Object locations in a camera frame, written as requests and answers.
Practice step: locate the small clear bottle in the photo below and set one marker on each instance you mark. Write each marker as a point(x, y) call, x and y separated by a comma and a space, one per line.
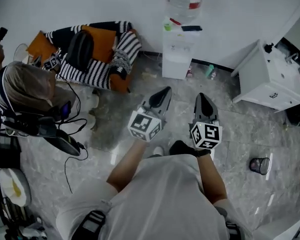
point(213, 76)

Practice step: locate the white fan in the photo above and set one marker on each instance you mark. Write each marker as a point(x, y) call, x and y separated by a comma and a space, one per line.
point(20, 54)

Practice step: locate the black mesh waste bin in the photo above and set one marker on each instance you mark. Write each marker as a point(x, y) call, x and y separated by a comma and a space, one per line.
point(259, 166)

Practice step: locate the pink bottle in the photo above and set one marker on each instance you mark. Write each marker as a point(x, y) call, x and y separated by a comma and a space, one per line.
point(189, 72)

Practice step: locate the orange cushion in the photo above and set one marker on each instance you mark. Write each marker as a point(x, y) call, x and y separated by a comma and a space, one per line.
point(102, 42)

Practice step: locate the green bottle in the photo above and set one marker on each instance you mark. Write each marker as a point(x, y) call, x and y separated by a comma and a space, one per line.
point(209, 69)

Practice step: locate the white cabinet door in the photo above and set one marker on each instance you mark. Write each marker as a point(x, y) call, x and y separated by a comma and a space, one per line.
point(176, 67)

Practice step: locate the person's left forearm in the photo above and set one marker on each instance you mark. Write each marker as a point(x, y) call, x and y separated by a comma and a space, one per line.
point(130, 164)

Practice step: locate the clear water jug red label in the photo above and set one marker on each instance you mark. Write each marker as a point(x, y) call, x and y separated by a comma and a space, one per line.
point(182, 1)

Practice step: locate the white cabinet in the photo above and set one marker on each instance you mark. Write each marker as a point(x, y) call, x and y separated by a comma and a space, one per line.
point(267, 81)

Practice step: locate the red and white packet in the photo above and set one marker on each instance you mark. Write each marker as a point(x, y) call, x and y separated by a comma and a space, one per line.
point(175, 21)

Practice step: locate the black backpack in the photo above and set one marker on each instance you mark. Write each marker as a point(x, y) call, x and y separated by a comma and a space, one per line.
point(80, 50)

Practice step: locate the black phone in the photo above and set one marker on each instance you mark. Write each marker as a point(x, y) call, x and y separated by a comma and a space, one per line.
point(191, 28)

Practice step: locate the person's white shoe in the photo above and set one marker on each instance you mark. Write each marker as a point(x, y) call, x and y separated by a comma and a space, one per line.
point(157, 151)

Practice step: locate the black white striped blanket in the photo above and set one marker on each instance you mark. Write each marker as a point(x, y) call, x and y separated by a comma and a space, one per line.
point(95, 75)

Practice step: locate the orange armchair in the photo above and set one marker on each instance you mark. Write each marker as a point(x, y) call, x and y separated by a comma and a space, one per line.
point(43, 46)

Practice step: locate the grey patterned knit cloth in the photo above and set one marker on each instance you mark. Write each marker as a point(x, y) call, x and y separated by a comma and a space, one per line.
point(120, 61)

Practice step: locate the black object on cabinet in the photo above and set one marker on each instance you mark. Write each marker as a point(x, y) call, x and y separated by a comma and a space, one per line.
point(268, 48)

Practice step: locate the black wrist band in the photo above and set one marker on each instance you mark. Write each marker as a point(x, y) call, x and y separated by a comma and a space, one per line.
point(203, 153)

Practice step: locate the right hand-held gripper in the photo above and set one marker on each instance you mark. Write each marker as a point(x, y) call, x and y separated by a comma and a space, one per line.
point(206, 135)

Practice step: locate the green cup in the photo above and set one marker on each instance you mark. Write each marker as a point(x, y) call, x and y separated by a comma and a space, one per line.
point(167, 27)

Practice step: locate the white water dispenser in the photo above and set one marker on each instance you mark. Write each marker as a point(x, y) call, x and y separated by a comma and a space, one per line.
point(177, 46)

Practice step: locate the person's black shoe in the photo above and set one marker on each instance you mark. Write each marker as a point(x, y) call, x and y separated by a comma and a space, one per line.
point(181, 147)

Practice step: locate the person's right forearm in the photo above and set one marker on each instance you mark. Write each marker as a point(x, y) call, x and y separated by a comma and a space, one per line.
point(211, 176)

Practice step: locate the person's white shirt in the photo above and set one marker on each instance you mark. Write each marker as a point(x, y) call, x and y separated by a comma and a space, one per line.
point(160, 199)

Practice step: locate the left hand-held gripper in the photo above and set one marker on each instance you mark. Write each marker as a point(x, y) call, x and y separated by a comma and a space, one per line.
point(142, 124)

